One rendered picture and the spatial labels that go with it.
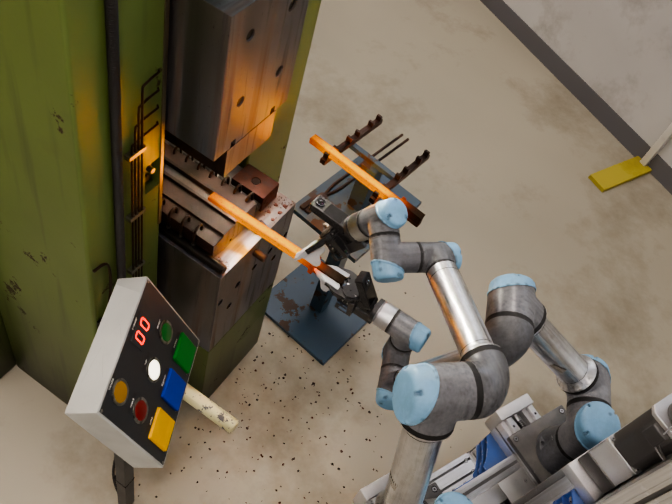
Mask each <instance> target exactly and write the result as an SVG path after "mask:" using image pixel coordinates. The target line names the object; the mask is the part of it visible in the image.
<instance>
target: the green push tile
mask: <svg viewBox="0 0 672 504"><path fill-rule="evenodd" d="M195 352H196V346H195V345H194V344H193V343H192V342H191V340H190V339H189V338H188V337H187V336H186V335H185V333H184V332H181V333H180V336H179V340H178V343H177V346H176V349H175V352H174V356H173V360H174V361H175V362H176V363H177V364H178V365H179V366H180V367H181V369H182V370H183V371H184V372H185V373H186V374H189V372H190V369H191V365H192V362H193V359H194V355H195Z"/></svg>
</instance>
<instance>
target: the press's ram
mask: <svg viewBox="0 0 672 504"><path fill-rule="evenodd" d="M308 3H309V0H170V11H169V36H168V62H167V88H166V113H165V130H167V131H168V132H170V133H171V134H173V135H174V136H176V137H177V138H179V139H180V140H182V141H183V142H185V143H186V144H188V145H189V146H191V147H192V148H194V149H195V150H197V151H198V152H200V153H201V154H203V155H204V156H206V157H207V158H209V159H211V160H212V161H215V160H217V159H218V158H219V157H220V156H221V155H222V154H224V153H225V152H226V151H227V150H228V149H230V147H231V143H233V144H235V143H237V142H238V141H239V140H240V139H241V138H243V137H244V136H245V135H246V134H247V133H249V132H250V131H251V130H252V129H253V128H254V127H256V126H257V125H258V124H259V123H260V122H262V121H263V120H264V119H265V118H266V117H267V116H269V115H270V111H275V110H276V109H277V108H278V107H279V106H281V105H282V104H283V103H284V102H285V101H286V100H287V98H288V93H289V89H290V84H291V80H292V75H293V71H294V66H295V62H296V57H297V52H298V48H299V43H300V39H301V34H302V30H303V25H304V21H305V16H306V12H307V7H308Z"/></svg>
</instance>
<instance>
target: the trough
mask: <svg viewBox="0 0 672 504"><path fill-rule="evenodd" d="M163 170H165V171H166V172H167V173H169V174H170V175H172V176H173V177H175V178H176V179H178V180H179V181H181V182H182V183H184V184H185V185H187V186H188V187H190V188H191V189H193V190H194V191H196V192H197V193H199V194H200V195H202V196H203V197H205V198H206V199H208V197H209V196H210V195H211V194H212V193H213V191H212V190H210V189H209V188H207V187H206V186H204V185H203V184H201V183H200V182H198V181H197V180H195V179H194V178H192V177H191V176H189V175H188V174H186V173H185V172H183V171H182V170H180V169H179V168H177V167H176V166H174V165H173V164H171V163H170V162H168V161H167V160H165V159H164V165H163Z"/></svg>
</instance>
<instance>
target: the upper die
mask: <svg viewBox="0 0 672 504"><path fill-rule="evenodd" d="M275 112H276V110H275V111H270V115H269V116H267V117H266V118H265V119H264V120H263V121H262V122H260V123H259V124H258V125H257V126H256V127H254V128H253V129H252V130H251V131H250V132H249V133H247V134H246V135H245V136H244V137H243V138H241V139H240V140H239V141H238V142H237V143H235V144H233V143H231V147H230V149H228V150H227V151H226V152H225V153H224V154H222V155H221V156H220V157H219V158H218V159H217V160H215V161H212V160H211V159H209V158H207V157H206V156H204V155H203V154H201V153H200V152H198V151H197V150H195V149H194V148H192V147H191V146H189V145H188V144H186V143H185V142H183V141H182V140H180V139H179V138H177V137H176V136H174V135H173V134H171V133H170V132H168V131H167V130H165V139H166V140H168V141H169V142H171V143H172V144H174V145H175V146H177V147H178V148H180V149H181V150H183V151H184V152H186V153H187V154H189V155H190V156H192V157H193V158H195V159H196V160H198V161H199V162H201V163H202V164H204V165H205V166H207V167H208V168H210V169H211V170H213V171H214V172H216V173H217V174H219V175H220V176H222V177H225V176H226V175H227V174H228V173H229V172H230V171H232V170H233V169H234V168H235V167H236V166H237V165H238V164H240V163H241V162H242V161H243V160H244V159H245V158H246V157H248V156H249V155H250V154H251V153H252V152H253V151H254V150H255V149H257V148H258V147H259V146H260V145H261V144H262V143H263V142H265V141H266V140H267V139H268V138H269V137H270V136H271V132H272V127H273V122H274V117H275Z"/></svg>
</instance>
